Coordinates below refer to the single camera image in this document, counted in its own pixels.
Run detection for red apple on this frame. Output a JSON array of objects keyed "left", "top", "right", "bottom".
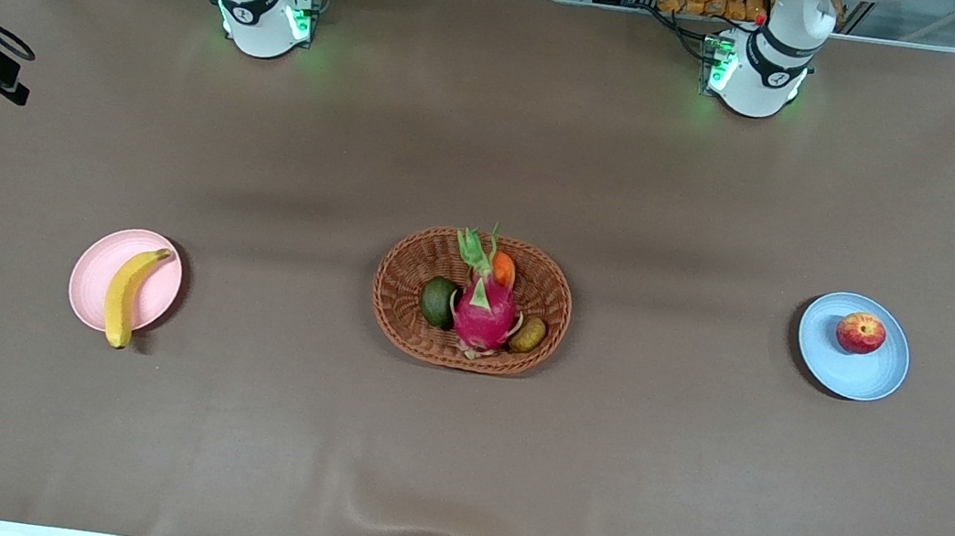
[{"left": 833, "top": 309, "right": 890, "bottom": 359}]

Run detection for yellow banana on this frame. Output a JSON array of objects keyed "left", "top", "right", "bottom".
[{"left": 98, "top": 241, "right": 174, "bottom": 354}]

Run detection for pink round plate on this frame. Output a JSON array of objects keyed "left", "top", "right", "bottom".
[{"left": 63, "top": 221, "right": 189, "bottom": 341}]

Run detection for blue round plate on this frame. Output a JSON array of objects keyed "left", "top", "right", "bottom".
[{"left": 789, "top": 286, "right": 918, "bottom": 407}]

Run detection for brown wicker basket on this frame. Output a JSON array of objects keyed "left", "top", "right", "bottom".
[{"left": 362, "top": 219, "right": 581, "bottom": 383}]

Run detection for dark green avocado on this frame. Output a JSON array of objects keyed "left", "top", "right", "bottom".
[{"left": 417, "top": 275, "right": 462, "bottom": 331}]

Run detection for brown green kiwi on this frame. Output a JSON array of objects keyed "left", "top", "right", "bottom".
[{"left": 507, "top": 312, "right": 549, "bottom": 356}]

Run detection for orange tangerine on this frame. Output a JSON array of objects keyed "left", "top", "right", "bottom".
[{"left": 489, "top": 250, "right": 520, "bottom": 291}]

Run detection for pink dragon fruit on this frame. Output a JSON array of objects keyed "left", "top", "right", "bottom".
[{"left": 440, "top": 220, "right": 536, "bottom": 367}]

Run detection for brown table mat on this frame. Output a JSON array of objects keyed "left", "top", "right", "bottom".
[{"left": 0, "top": 0, "right": 955, "bottom": 536}]

